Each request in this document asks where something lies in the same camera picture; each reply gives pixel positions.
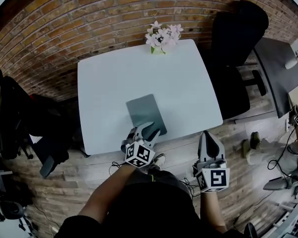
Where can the white tall vase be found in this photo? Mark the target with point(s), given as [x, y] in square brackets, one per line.
[291, 64]

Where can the grey notebook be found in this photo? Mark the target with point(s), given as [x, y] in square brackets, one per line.
[144, 110]

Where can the pink flowers in small pot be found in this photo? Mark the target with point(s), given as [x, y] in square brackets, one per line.
[162, 37]

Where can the grey round chair base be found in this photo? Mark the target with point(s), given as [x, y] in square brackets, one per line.
[275, 184]

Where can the white printed paper booklet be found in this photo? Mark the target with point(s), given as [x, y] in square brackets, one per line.
[36, 139]

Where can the dark grey low platform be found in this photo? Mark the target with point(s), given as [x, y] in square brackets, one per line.
[278, 71]

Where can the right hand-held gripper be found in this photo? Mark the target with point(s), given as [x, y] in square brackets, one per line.
[216, 178]

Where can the person's left forearm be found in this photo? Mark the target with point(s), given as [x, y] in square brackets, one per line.
[104, 195]

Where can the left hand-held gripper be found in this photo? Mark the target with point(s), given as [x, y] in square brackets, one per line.
[140, 154]

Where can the person's right forearm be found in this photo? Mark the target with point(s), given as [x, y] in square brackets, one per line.
[212, 212]

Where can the black office chair with headrest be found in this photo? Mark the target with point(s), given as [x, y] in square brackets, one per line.
[49, 118]

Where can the white square table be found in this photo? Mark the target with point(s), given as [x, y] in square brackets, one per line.
[139, 78]

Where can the person's right shoe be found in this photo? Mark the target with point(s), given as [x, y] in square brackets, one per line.
[159, 160]

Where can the black high-back office chair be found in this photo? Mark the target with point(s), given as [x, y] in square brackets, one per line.
[236, 33]

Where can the person's black clothed torso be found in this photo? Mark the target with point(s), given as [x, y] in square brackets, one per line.
[151, 212]

